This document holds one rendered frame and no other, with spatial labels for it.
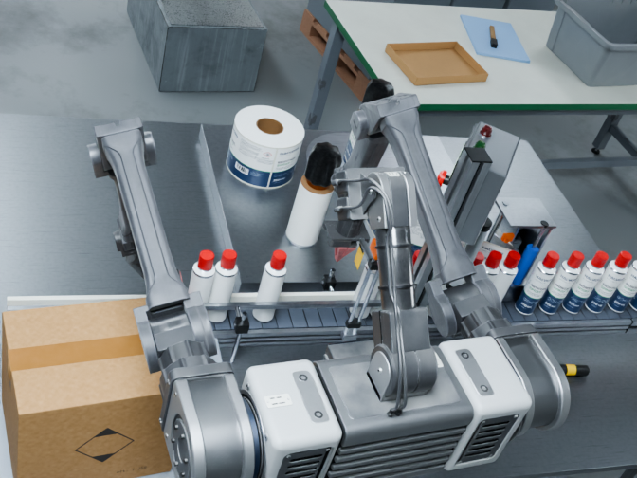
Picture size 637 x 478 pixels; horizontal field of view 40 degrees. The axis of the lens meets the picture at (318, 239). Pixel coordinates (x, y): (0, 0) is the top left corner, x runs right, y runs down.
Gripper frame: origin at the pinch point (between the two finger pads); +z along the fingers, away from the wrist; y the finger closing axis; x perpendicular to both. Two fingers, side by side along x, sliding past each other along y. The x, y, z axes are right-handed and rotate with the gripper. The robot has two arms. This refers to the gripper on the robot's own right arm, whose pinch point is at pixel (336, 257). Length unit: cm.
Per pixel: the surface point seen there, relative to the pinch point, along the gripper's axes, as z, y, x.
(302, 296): 10.6, 7.0, 2.9
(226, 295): 4.4, 28.6, 7.9
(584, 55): 10, -150, -129
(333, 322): 13.7, -0.1, 9.1
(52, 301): 11, 66, 2
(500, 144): -46, -19, 14
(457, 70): 20, -93, -126
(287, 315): 13.8, 11.0, 6.1
